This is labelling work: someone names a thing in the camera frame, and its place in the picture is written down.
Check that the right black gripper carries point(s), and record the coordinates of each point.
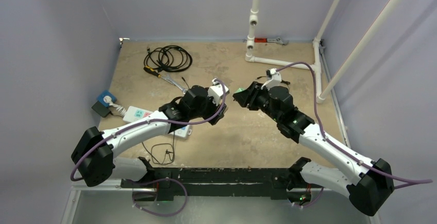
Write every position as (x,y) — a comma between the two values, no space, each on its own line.
(248,96)

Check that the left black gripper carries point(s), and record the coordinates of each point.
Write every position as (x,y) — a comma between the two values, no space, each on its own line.
(215,108)

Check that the white colourful power strip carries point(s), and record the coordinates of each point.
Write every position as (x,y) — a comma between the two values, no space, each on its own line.
(134,114)

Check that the blue wall socket box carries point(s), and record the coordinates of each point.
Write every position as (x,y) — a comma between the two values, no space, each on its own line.
(105,98)

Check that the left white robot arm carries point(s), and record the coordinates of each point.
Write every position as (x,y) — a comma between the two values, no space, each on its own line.
(94,156)

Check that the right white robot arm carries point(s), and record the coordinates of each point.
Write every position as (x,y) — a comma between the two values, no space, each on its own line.
(364,181)

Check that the silver open-end wrench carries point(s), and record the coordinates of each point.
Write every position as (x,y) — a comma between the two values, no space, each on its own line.
(173,82)

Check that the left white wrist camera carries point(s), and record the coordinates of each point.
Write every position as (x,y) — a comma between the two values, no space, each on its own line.
(216,91)

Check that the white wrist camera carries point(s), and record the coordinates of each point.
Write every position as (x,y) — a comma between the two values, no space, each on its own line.
(274,79)
(216,91)

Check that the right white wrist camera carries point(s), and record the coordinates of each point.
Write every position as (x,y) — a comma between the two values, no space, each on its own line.
(274,79)

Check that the red handled adjustable wrench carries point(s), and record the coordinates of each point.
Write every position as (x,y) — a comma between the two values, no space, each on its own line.
(277,40)

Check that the yellow handled screwdriver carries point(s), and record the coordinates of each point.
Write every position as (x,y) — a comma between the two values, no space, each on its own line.
(152,71)

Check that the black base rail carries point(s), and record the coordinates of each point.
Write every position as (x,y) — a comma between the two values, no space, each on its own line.
(275,183)

